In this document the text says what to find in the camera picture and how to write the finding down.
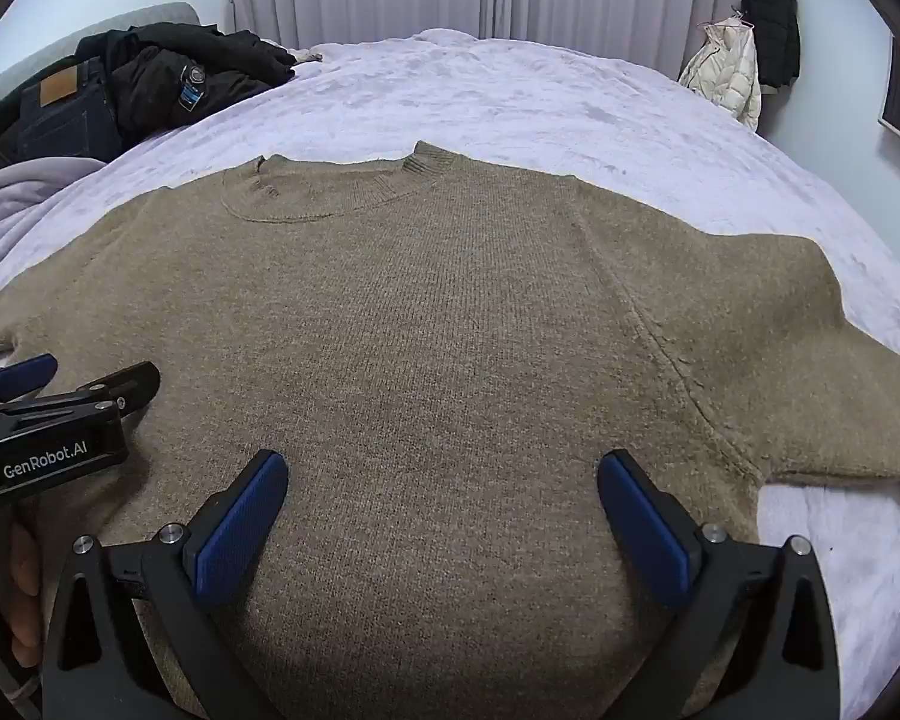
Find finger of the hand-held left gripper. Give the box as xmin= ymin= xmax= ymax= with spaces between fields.
xmin=0 ymin=354 xmax=57 ymax=410
xmin=0 ymin=361 xmax=161 ymax=436

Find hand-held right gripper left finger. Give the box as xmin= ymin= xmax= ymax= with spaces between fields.
xmin=41 ymin=448 xmax=290 ymax=720

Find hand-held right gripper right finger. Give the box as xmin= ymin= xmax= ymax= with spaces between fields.
xmin=596 ymin=448 xmax=841 ymax=720

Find brown knit sweater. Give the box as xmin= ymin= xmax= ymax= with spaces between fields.
xmin=0 ymin=141 xmax=900 ymax=720

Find person's left hand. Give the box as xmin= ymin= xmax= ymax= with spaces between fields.
xmin=9 ymin=521 xmax=44 ymax=667

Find smooth lavender duvet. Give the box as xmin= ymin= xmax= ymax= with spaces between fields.
xmin=0 ymin=157 xmax=113 ymax=293

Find dark blue jeans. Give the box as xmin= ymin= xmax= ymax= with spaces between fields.
xmin=0 ymin=56 xmax=121 ymax=166

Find grey padded headboard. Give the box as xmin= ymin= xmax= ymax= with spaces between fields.
xmin=0 ymin=1 xmax=200 ymax=128

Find lavender fleece blanket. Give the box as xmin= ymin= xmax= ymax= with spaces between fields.
xmin=0 ymin=28 xmax=900 ymax=720

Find white puffer jacket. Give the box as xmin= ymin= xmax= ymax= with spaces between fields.
xmin=679 ymin=15 xmax=762 ymax=132

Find black hanging jacket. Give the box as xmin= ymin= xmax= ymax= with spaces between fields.
xmin=733 ymin=0 xmax=802 ymax=91

